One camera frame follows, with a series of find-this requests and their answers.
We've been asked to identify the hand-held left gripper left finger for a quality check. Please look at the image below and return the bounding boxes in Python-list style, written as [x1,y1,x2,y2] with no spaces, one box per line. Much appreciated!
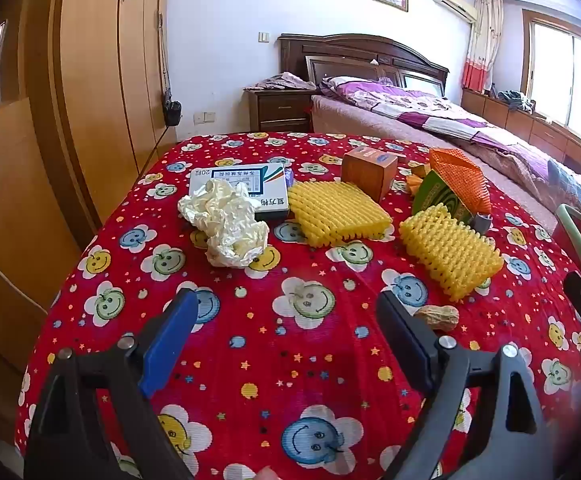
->
[23,287,200,480]

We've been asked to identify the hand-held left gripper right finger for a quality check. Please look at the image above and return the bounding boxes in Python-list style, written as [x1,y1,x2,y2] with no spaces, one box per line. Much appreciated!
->
[376,289,561,480]

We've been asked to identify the white paper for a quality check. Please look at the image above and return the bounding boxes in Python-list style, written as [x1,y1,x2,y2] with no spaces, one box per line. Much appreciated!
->
[178,179,270,268]

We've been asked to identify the green spiral print box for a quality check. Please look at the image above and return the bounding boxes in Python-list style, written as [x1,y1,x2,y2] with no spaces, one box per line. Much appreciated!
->
[411,169,473,226]

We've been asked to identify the brown orange carton box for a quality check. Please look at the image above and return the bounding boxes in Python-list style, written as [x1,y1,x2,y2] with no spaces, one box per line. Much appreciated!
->
[341,147,399,203]

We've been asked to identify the orange foam fruit net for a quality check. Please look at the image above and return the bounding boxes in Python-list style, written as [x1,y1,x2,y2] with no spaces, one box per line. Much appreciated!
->
[429,148,492,216]

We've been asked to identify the white medicine box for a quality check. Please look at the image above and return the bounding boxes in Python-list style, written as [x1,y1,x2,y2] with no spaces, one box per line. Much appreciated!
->
[189,164,291,221]

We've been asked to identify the peanut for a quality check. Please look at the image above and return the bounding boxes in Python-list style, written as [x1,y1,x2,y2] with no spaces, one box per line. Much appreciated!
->
[413,305,459,332]

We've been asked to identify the red smiley printed blanket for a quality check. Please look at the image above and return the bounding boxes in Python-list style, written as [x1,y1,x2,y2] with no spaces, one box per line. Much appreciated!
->
[14,131,581,480]

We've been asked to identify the blue plaid cloth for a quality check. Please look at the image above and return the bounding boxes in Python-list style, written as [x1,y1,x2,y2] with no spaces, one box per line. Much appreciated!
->
[547,157,581,222]

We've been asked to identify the long wooden cabinet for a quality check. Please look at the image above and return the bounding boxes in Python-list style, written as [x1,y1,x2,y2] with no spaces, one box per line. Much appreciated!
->
[463,87,581,186]

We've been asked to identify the dark clothes pile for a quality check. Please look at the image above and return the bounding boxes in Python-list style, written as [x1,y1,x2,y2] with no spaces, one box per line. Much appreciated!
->
[497,90,536,112]

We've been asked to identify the bed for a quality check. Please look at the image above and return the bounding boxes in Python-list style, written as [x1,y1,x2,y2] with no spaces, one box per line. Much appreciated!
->
[310,76,581,236]

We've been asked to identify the window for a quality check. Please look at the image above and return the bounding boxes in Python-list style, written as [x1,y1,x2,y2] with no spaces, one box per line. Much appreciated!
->
[523,7,581,153]

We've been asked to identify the purple patterned quilt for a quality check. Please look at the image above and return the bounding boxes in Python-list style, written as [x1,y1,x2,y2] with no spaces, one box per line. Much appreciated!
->
[320,76,581,196]

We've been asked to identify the dark wooden nightstand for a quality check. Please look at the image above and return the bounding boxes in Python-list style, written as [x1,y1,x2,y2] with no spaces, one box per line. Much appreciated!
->
[244,87,317,133]

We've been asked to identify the wooden wardrobe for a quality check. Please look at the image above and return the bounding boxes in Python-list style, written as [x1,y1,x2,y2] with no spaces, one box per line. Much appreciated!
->
[0,0,178,411]

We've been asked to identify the white red curtain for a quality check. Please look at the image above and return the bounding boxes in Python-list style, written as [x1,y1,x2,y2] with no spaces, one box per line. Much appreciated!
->
[463,0,505,93]

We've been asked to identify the pink folded clothes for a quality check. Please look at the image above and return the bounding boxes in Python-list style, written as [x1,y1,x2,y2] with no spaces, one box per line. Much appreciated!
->
[250,72,317,92]

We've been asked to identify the dark wooden headboard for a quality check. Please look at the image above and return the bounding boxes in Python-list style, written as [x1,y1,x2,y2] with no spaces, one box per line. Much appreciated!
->
[278,33,450,98]

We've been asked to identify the white cable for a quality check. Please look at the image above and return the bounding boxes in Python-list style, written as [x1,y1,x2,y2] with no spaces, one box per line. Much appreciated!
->
[0,242,47,313]

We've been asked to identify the wall air conditioner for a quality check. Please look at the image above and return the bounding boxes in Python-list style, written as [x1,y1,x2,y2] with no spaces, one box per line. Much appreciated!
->
[433,0,478,23]

